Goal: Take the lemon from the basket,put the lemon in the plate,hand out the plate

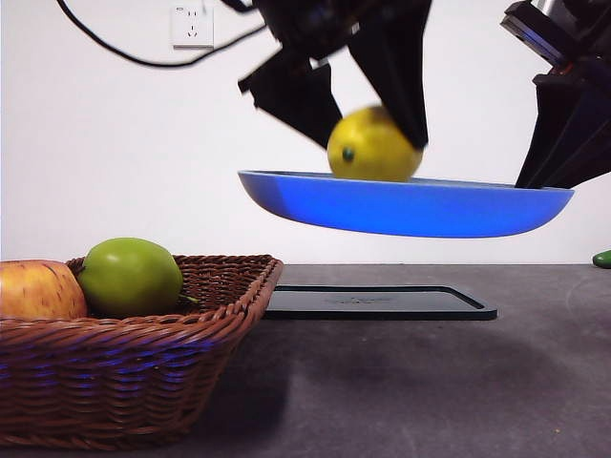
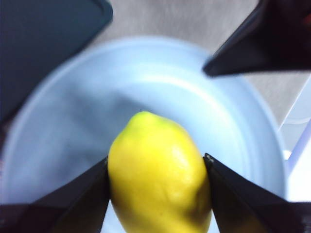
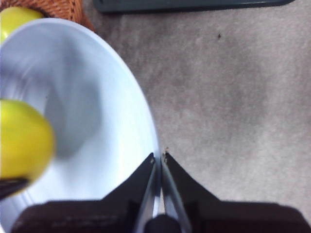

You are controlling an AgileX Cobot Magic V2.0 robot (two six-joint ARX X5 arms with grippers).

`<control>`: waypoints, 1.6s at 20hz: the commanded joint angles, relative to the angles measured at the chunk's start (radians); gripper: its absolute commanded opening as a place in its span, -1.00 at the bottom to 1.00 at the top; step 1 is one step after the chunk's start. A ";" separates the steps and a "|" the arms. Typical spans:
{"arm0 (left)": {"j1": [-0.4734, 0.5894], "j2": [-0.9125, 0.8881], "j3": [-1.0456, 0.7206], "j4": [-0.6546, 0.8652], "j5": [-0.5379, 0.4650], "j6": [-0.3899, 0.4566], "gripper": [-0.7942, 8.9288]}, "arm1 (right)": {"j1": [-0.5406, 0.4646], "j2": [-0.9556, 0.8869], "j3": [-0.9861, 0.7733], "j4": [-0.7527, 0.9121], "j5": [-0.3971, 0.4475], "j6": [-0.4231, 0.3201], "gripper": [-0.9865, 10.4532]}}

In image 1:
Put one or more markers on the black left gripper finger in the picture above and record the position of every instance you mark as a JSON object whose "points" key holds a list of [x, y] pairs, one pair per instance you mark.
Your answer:
{"points": [[296, 95], [396, 57]]}

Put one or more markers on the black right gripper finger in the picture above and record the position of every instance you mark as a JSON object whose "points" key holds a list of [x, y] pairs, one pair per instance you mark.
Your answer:
{"points": [[549, 124], [587, 138]]}

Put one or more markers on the yellow lemon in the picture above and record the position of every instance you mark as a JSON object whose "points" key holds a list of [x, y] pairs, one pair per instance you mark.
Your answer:
{"points": [[372, 148]]}

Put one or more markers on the blue plate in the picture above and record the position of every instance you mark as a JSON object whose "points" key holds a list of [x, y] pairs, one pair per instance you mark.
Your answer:
{"points": [[406, 210]]}

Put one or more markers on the brown wicker basket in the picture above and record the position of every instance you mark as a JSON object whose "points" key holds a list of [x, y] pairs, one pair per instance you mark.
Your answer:
{"points": [[119, 381]]}

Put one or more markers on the green cucumber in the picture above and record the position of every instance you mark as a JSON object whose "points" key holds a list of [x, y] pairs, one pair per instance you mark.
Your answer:
{"points": [[603, 259]]}

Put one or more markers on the black flat tray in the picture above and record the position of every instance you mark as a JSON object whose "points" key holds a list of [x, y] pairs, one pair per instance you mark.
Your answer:
{"points": [[382, 305]]}

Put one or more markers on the green apple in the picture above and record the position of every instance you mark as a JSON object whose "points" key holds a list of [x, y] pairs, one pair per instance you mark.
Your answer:
{"points": [[129, 276]]}

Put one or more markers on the red apple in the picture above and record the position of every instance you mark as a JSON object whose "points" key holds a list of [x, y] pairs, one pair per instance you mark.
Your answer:
{"points": [[38, 291]]}

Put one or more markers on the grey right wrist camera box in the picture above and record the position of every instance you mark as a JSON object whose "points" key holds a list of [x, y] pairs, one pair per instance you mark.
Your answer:
{"points": [[534, 33]]}

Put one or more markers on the white wall socket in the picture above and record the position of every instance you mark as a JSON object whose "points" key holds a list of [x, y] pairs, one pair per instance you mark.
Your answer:
{"points": [[191, 31]]}

